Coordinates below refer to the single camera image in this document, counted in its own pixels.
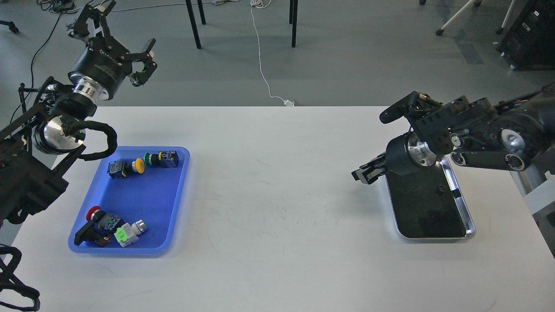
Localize red emergency stop button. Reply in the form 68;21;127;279
85;205;123;233

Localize white green selector switch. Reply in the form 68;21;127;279
114;220;148;247

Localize yellow push button switch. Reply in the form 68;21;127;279
107;158;145;179

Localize blue plastic tray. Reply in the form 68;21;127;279
68;146;190;256

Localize metal tray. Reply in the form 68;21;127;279
386;157;476;243

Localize black wheeled cabinet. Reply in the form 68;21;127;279
497;0;555;71

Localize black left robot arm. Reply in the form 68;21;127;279
0;0;158;224

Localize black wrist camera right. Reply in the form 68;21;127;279
380;91;443;124

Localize black chair legs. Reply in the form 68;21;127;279
185;0;299;49

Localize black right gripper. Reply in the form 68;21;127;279
351;134;438;185

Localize black floor cable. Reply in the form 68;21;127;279
0;0;107;126

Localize white chair base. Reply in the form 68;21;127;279
435;0;517;37

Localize green push button switch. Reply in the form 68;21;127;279
143;150;179;168

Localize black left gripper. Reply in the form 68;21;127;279
67;0;158;100

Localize white cable on floor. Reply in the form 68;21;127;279
250;0;294;107

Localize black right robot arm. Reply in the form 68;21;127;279
352;83;554;184

